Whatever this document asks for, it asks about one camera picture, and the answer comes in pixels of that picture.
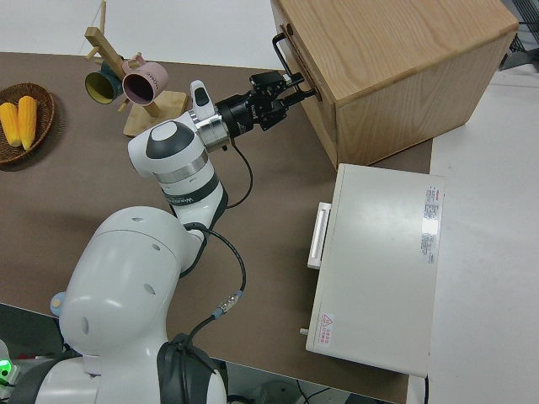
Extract light wooden cabinet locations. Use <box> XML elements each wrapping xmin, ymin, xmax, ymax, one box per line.
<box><xmin>269</xmin><ymin>0</ymin><xmax>520</xmax><ymax>170</ymax></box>

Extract light wooden drawer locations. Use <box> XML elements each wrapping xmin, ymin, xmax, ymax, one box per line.
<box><xmin>273</xmin><ymin>20</ymin><xmax>326</xmax><ymax>104</ymax></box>

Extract wooden mug tree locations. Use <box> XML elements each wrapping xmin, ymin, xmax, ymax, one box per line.
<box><xmin>83</xmin><ymin>0</ymin><xmax>189</xmax><ymax>138</ymax></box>

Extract white oven door handle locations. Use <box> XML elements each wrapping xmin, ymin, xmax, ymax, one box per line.
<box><xmin>306</xmin><ymin>201</ymin><xmax>334</xmax><ymax>270</ymax></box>

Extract black metal drawer handle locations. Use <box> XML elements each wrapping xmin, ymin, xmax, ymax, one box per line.
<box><xmin>271</xmin><ymin>32</ymin><xmax>305</xmax><ymax>81</ymax></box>

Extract round brown wicker basket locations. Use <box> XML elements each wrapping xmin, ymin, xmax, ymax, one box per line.
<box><xmin>0</xmin><ymin>82</ymin><xmax>56</xmax><ymax>166</ymax></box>

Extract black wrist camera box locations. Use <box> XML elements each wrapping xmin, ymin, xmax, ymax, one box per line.
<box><xmin>249</xmin><ymin>71</ymin><xmax>284</xmax><ymax>98</ymax></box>

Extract small blue wooden knob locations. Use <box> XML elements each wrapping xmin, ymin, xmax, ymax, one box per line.
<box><xmin>50</xmin><ymin>291</ymin><xmax>69</xmax><ymax>317</ymax></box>

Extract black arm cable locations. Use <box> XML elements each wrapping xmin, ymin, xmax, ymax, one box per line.
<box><xmin>180</xmin><ymin>142</ymin><xmax>254</xmax><ymax>350</ymax></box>

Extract white toaster oven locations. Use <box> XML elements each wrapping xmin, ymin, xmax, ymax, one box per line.
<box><xmin>296</xmin><ymin>162</ymin><xmax>446</xmax><ymax>378</ymax></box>

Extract black wire mesh basket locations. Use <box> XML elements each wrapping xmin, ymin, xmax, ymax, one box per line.
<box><xmin>500</xmin><ymin>0</ymin><xmax>539</xmax><ymax>72</ymax></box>

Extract pink mug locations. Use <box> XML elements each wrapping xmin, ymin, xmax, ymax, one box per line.
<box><xmin>121</xmin><ymin>54</ymin><xmax>169</xmax><ymax>105</ymax></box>

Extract yellow corn cob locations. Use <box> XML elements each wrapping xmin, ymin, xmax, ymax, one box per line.
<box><xmin>17</xmin><ymin>95</ymin><xmax>39</xmax><ymax>152</ymax></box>
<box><xmin>0</xmin><ymin>102</ymin><xmax>21</xmax><ymax>148</ymax></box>

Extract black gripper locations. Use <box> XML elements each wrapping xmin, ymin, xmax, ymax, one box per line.
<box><xmin>216</xmin><ymin>73</ymin><xmax>318</xmax><ymax>139</ymax></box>

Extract dark blue mug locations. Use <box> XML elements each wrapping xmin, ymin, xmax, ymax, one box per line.
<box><xmin>83</xmin><ymin>58</ymin><xmax>125</xmax><ymax>105</ymax></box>

